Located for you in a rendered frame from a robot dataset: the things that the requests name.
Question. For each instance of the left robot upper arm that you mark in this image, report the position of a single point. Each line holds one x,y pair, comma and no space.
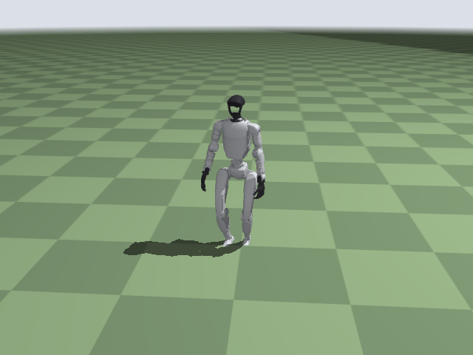
255,131

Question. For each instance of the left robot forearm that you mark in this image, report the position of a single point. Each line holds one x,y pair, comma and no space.
260,167

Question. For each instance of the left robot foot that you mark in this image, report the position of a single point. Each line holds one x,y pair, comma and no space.
245,241

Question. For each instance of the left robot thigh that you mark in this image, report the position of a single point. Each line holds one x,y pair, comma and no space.
249,189

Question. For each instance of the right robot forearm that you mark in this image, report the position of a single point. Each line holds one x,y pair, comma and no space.
209,159

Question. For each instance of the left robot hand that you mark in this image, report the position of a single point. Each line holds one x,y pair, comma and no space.
260,188

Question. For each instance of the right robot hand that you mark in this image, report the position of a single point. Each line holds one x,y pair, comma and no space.
206,172

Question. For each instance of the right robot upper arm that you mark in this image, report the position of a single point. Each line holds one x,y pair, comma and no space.
216,135

